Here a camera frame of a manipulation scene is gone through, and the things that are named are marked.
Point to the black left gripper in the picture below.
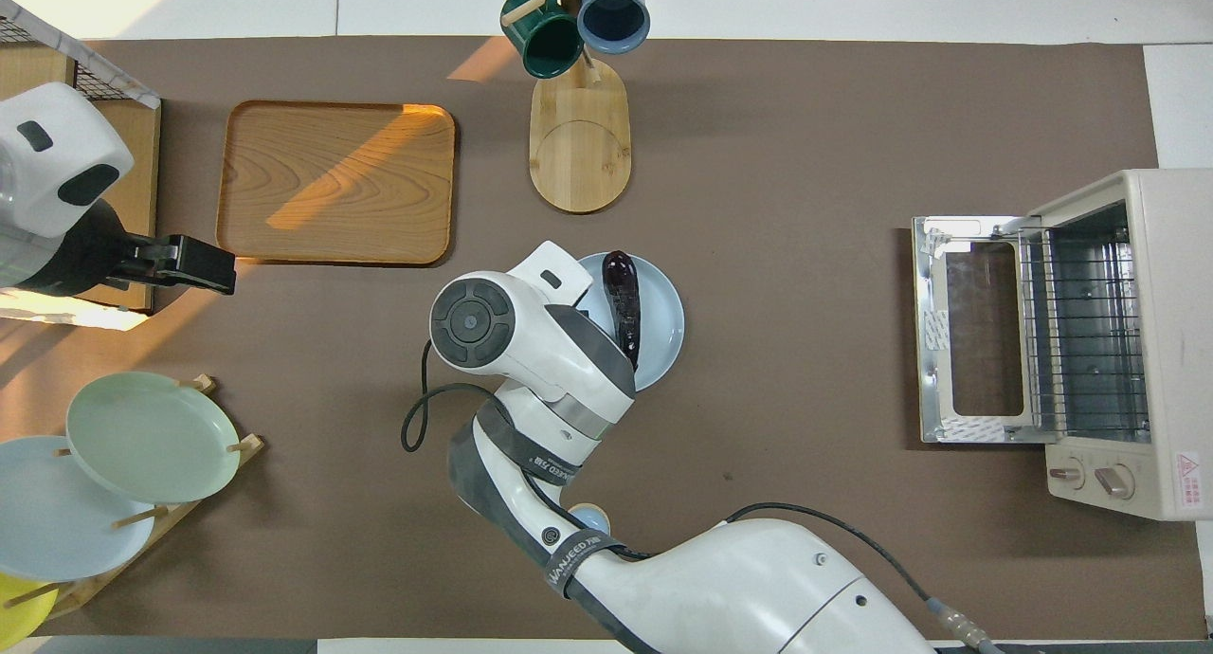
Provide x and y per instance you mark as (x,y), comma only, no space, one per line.
(95,251)

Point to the dark purple eggplant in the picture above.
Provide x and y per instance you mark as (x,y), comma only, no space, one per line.
(624,303)

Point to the light blue plate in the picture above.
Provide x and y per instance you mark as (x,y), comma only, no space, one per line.
(663,322)

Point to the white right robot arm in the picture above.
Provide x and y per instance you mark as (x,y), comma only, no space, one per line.
(739,588)

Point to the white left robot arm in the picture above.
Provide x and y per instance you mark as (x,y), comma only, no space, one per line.
(57,152)

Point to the white toaster oven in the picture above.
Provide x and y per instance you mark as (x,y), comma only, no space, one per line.
(1175,332)

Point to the wooden two-tier shelf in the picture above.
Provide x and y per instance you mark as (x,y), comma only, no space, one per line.
(142,161)

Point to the wooden serving tray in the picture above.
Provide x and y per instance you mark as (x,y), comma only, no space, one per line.
(332,190)

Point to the pale green plate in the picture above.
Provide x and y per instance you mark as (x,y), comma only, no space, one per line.
(152,436)

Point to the white checkered cloth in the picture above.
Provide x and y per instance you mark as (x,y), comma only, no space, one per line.
(114,78)

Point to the wooden plate rack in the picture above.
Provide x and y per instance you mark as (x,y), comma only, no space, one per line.
(204,488)

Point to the pale blue racked plate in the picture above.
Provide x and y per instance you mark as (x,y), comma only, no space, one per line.
(57,521)

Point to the wooden mug tree stand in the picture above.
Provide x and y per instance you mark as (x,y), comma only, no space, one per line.
(578,152)

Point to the yellow plate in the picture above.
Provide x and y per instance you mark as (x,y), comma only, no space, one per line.
(21,611)

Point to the dark green mug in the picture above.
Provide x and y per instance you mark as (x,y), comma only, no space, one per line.
(545,43)

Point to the blue mug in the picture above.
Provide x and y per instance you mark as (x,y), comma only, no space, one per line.
(614,14)

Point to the brown table mat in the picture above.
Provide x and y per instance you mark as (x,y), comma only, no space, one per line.
(805,142)

